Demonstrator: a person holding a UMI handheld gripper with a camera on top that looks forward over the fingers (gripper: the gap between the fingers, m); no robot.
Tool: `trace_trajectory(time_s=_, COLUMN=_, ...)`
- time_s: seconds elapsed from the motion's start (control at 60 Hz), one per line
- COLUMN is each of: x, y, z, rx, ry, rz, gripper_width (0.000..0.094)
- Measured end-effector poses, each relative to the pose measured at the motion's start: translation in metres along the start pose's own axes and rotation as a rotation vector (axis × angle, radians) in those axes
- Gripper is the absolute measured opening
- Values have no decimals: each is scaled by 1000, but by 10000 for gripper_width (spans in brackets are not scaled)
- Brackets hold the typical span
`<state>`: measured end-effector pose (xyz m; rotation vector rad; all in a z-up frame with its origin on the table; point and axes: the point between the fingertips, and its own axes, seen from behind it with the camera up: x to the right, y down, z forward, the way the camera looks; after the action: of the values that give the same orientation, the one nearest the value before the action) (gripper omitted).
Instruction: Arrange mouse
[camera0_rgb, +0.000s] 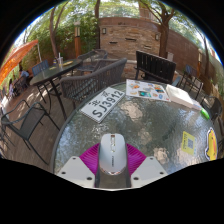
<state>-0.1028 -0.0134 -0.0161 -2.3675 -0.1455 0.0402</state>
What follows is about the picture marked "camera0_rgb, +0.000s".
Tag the black wall lamp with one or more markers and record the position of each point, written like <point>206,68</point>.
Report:
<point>156,37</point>
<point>104,31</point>

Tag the dark round garden table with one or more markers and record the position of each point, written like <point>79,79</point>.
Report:
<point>55,71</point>

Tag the grey wall box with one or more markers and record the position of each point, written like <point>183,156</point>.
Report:
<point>170,56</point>

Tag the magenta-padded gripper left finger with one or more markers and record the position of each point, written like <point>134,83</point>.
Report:
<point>75,170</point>

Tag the small flat white box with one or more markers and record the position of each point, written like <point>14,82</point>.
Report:
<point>197,106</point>

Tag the white licence plate sign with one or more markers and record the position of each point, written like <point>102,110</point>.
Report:
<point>102,105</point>

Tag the dark slatted garden chair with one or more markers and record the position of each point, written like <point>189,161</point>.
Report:
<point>192,78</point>

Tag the clear cup with straw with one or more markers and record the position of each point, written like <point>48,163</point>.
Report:
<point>60,60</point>

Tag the yellow duck-shaped mouse pad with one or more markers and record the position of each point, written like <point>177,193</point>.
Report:
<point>211,145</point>

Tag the white computer mouse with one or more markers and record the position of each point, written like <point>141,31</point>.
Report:
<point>113,153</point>

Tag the blue slatted chair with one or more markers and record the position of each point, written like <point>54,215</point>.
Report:
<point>40,67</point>

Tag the colourful printed picture sheet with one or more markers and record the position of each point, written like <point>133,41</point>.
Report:
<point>146,90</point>

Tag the green plastic packet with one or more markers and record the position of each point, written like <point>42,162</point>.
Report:
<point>205,114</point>

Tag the wooden lamp post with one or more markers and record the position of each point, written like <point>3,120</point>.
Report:
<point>77,40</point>
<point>204,61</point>

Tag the tree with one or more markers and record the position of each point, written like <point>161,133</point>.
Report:
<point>206,50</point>
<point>97,26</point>
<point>52,36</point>
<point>163,36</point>

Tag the dark wicker armchair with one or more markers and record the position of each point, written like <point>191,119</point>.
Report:
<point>90,81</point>
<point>95,58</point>

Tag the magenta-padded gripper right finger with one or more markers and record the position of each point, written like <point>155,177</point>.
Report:
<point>148,170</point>

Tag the orange parasol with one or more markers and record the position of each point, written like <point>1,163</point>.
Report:
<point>16,56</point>

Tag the person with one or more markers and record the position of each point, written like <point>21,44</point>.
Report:
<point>24,73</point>

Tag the dark metal mesh chair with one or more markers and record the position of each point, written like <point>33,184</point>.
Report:
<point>30,121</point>
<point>213,110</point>

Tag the black slatted wooden chair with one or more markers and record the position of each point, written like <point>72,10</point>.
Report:
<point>155,66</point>

